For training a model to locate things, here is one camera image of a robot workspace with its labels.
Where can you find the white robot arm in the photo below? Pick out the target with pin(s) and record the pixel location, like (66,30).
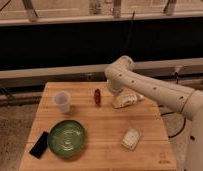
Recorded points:
(181,99)

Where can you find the black smartphone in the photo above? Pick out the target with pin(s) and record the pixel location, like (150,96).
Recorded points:
(40,146)

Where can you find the white sponge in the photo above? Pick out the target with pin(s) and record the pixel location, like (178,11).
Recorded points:
(131,139)

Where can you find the green plate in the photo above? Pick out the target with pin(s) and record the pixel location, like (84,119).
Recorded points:
(66,138)

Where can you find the clear plastic cup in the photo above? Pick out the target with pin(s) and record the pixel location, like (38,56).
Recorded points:
(61,100)

